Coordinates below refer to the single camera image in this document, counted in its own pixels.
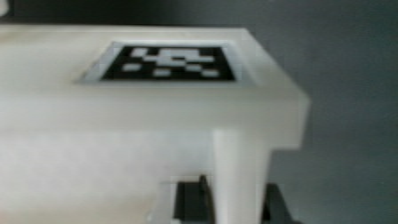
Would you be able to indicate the small white drawer with knob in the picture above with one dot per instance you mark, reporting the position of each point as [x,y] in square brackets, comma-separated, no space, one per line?
[140,106]

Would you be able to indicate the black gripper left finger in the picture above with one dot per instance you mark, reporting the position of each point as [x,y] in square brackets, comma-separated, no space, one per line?
[195,211]

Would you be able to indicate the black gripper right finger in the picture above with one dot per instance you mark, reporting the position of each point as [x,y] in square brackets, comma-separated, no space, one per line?
[276,212]

